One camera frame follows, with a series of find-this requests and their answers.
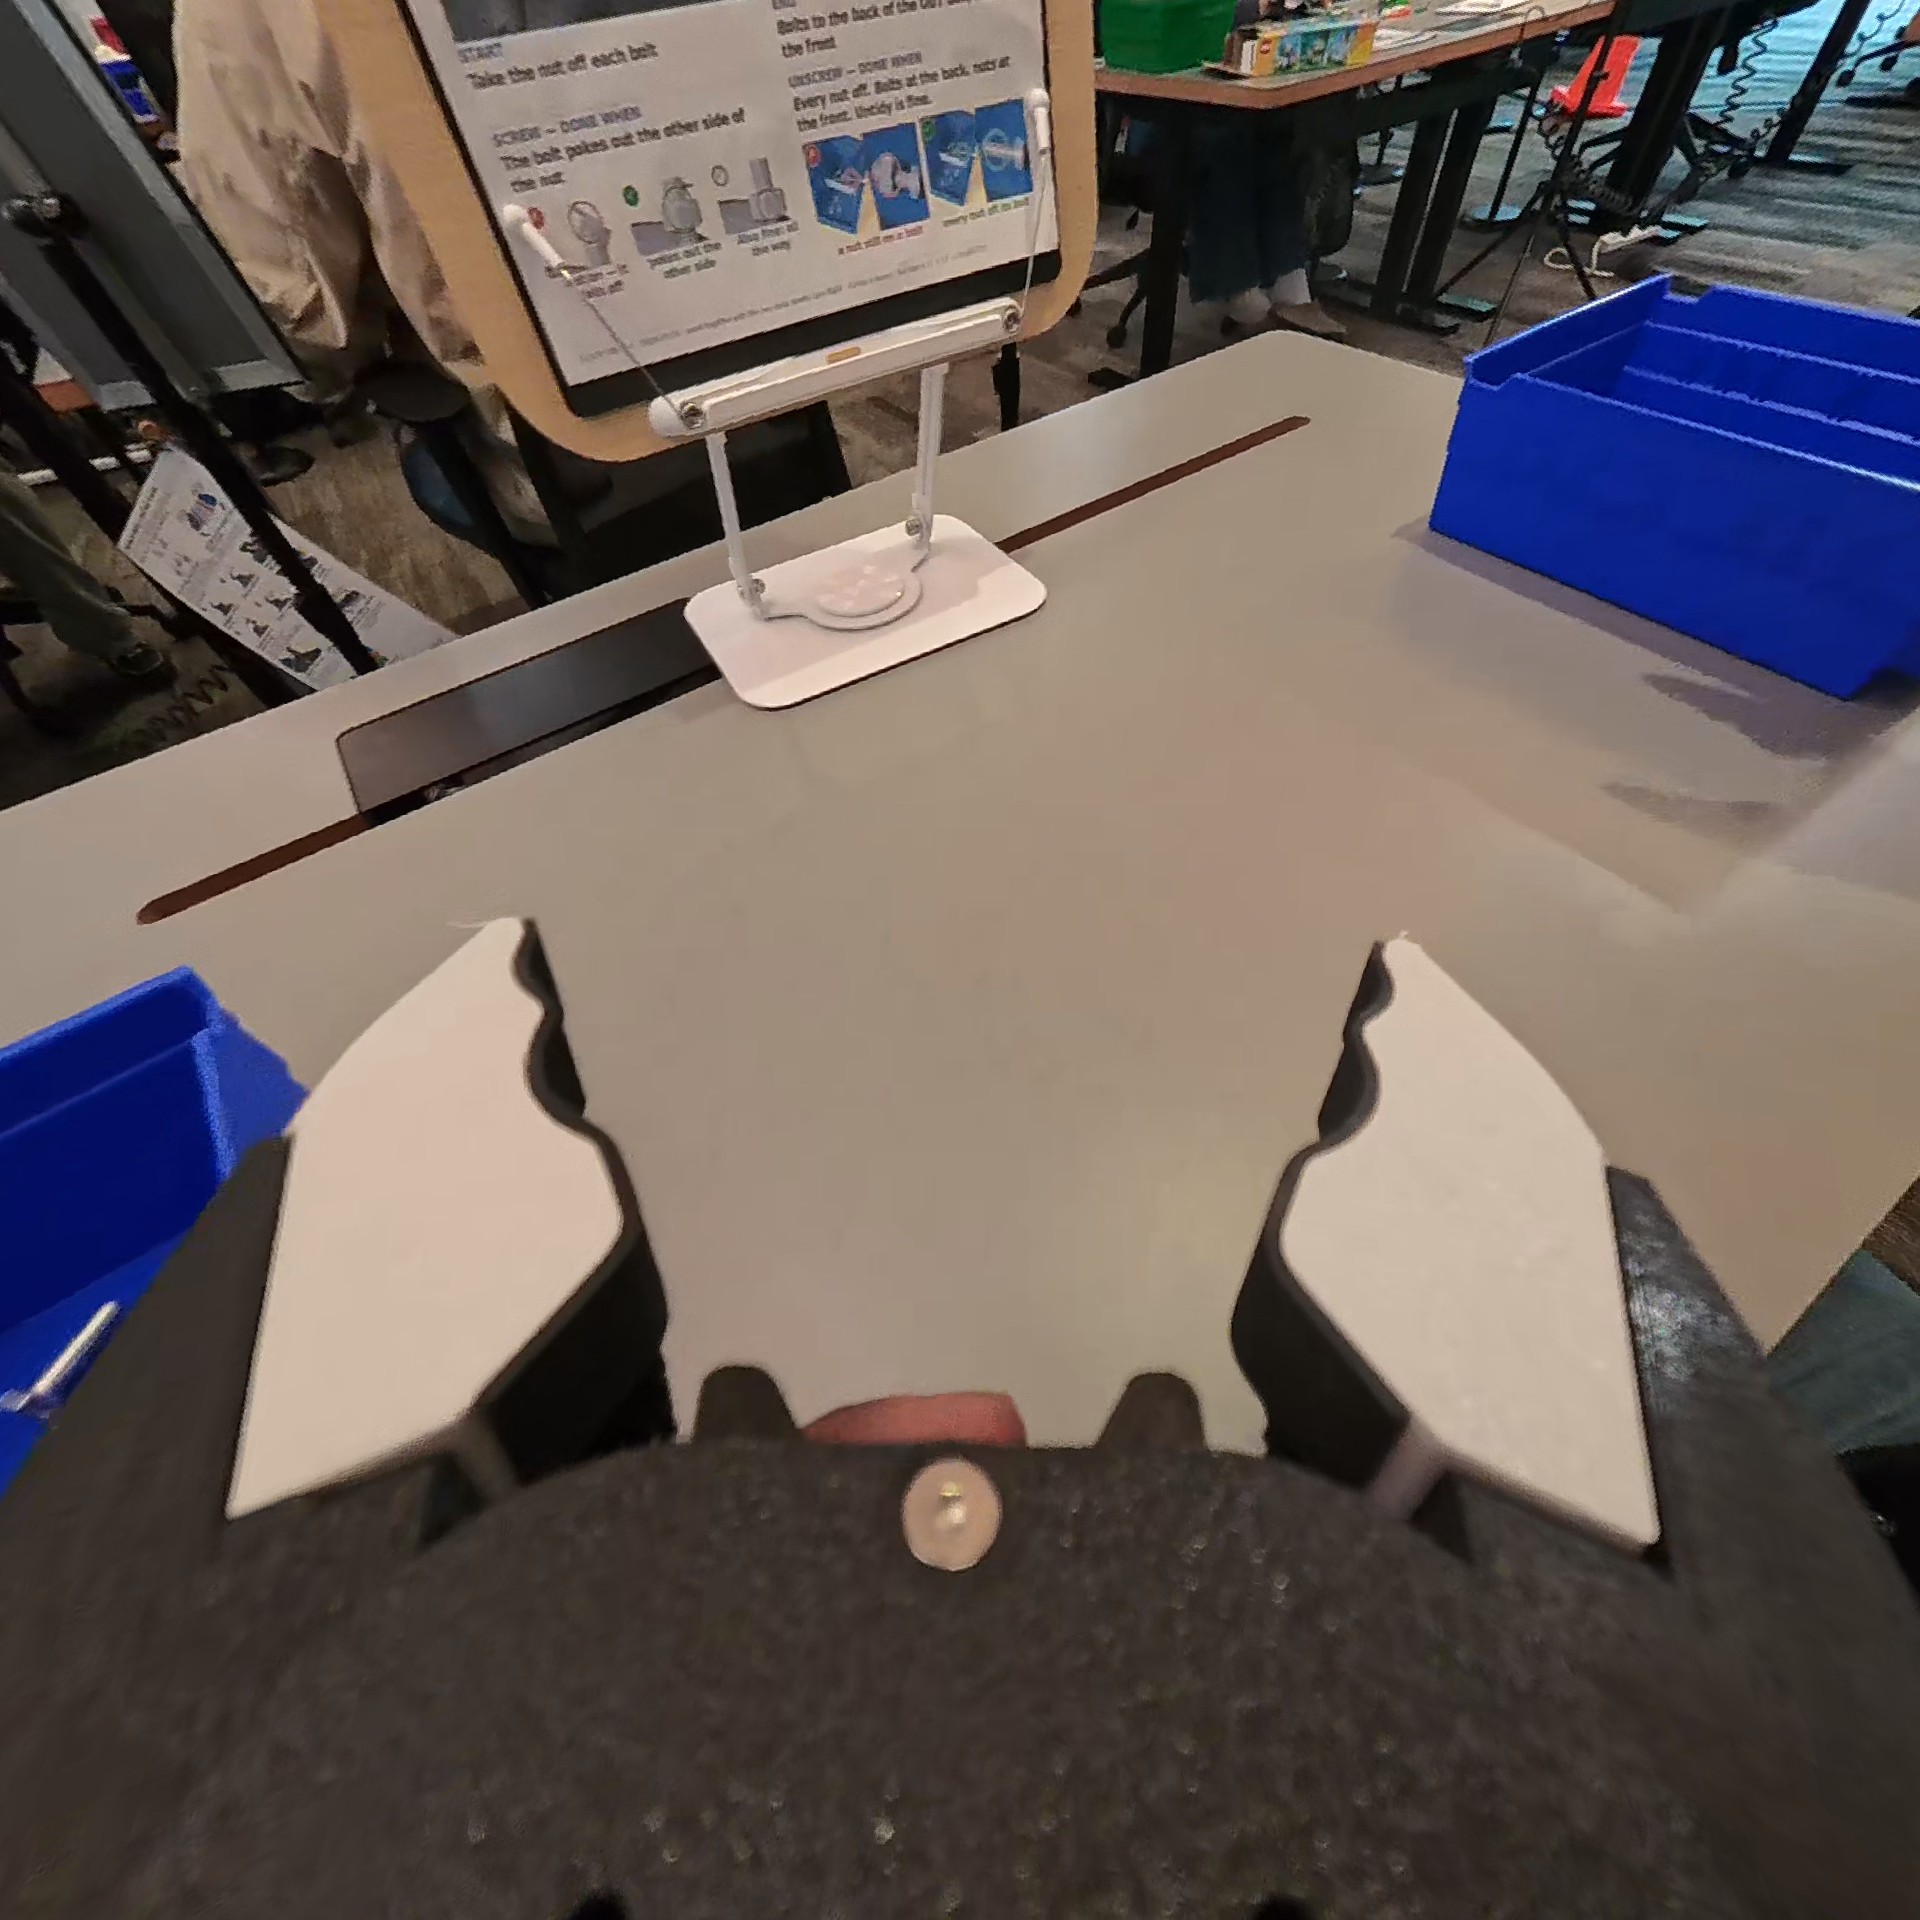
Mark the printed paper sheet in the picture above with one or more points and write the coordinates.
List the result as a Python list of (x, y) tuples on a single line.
[(256, 584)]

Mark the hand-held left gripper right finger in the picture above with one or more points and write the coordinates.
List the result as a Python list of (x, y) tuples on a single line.
[(1454, 1292)]

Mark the orange traffic cone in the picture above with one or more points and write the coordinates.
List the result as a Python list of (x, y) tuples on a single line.
[(1591, 81)]

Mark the black metal frame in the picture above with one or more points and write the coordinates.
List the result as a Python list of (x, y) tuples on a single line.
[(151, 254)]

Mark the person's leg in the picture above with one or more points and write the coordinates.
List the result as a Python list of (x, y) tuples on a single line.
[(1854, 1349)]

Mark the green plastic bin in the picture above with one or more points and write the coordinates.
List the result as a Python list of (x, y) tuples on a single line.
[(1163, 30)]

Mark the long wooden office desk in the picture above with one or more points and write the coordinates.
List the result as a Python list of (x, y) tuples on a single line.
[(1350, 65)]

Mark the instruction sheet on white stand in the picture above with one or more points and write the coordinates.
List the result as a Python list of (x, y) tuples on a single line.
[(673, 179)]

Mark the colourful toy box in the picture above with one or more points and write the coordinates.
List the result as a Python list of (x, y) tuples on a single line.
[(1296, 42)]

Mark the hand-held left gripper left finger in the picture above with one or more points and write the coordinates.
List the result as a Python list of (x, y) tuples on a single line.
[(435, 1244)]

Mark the blue plastic bin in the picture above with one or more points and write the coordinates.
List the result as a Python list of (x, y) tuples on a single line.
[(1649, 556), (90, 1140)]

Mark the steel hex bolt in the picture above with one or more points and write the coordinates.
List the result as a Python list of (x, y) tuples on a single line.
[(66, 1355)]

